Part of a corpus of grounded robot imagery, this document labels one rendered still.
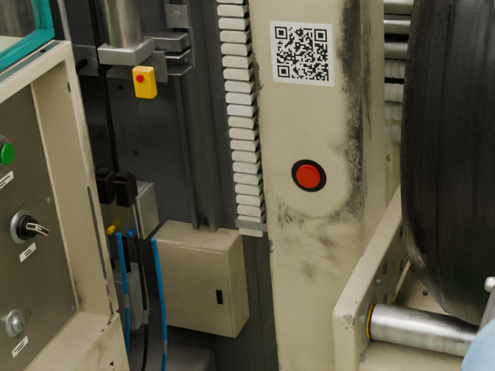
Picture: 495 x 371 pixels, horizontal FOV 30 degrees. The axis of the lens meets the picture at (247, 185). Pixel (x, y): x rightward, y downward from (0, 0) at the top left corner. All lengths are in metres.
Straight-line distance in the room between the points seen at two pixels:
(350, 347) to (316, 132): 0.26
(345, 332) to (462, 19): 0.43
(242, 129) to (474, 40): 0.42
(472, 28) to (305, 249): 0.47
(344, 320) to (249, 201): 0.22
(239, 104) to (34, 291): 0.33
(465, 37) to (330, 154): 0.34
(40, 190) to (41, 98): 0.11
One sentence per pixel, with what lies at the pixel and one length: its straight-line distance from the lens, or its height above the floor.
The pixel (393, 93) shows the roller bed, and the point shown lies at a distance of 1.50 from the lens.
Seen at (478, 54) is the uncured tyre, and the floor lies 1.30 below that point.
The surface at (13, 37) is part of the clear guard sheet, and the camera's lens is 1.00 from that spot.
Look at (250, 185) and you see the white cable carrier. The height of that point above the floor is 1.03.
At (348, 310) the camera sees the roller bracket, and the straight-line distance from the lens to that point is 1.09.
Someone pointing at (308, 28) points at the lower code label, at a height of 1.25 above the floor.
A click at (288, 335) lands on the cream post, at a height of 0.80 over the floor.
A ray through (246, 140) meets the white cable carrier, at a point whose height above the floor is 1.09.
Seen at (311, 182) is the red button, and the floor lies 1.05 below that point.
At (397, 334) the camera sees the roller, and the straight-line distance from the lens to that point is 1.13.
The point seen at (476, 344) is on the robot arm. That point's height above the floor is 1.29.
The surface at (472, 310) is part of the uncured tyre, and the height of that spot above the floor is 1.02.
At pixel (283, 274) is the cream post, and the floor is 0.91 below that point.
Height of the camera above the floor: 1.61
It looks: 29 degrees down
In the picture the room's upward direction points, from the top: 5 degrees counter-clockwise
